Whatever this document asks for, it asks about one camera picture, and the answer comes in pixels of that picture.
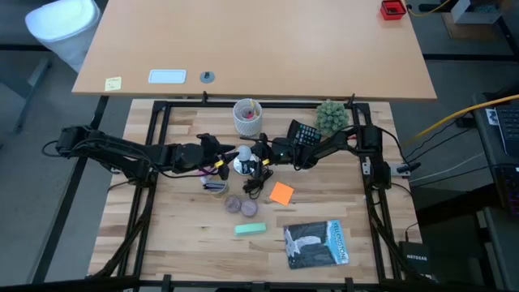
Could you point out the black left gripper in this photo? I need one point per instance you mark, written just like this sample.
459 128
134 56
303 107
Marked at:
190 156

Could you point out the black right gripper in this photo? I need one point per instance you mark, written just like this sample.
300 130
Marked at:
284 152

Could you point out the white round lightbulb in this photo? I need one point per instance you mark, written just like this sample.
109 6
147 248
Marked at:
244 153

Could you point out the white ribbed cup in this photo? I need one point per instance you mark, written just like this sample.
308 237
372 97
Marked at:
247 125

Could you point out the black calculator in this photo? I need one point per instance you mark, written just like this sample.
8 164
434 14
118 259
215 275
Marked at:
305 134

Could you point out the green succulent plant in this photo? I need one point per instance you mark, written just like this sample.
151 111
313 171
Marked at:
331 117

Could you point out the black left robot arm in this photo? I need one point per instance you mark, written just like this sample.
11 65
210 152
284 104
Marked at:
113 152

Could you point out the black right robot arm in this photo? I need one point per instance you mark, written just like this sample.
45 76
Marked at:
336 142

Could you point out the grey marker pen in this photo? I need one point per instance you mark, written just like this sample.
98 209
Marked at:
213 185
213 188

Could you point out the pink item in cup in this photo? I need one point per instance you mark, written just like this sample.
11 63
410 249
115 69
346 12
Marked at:
248 114

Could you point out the yellow pencil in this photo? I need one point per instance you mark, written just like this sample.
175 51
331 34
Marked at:
252 106

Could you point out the orange sticky note pad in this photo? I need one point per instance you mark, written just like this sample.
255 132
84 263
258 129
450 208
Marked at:
281 194

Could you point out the mint green eraser box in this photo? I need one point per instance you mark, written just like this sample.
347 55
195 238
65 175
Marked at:
250 228

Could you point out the white rectangular plate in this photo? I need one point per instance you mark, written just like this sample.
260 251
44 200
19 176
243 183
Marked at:
167 76

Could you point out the tan wooden desk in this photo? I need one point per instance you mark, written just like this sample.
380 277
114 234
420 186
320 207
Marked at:
259 44

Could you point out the Yellowstone book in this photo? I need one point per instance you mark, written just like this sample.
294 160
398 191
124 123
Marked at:
315 244

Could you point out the yellow sticky note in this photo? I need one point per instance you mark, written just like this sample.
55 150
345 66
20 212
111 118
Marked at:
113 84

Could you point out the black Netgear router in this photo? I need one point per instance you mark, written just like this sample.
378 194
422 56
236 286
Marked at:
415 257

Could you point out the red square box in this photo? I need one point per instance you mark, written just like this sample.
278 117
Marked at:
392 9

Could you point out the white trash bin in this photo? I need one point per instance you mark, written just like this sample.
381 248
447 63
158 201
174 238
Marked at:
65 28

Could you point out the brown cardboard box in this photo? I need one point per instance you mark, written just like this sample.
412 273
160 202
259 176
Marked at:
466 31

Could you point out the black keyboard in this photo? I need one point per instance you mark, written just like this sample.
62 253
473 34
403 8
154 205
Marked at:
510 130

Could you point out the white grey box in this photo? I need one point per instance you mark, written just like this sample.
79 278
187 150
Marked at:
472 12

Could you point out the keyboard with purple lights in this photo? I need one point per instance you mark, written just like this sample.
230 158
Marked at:
511 190

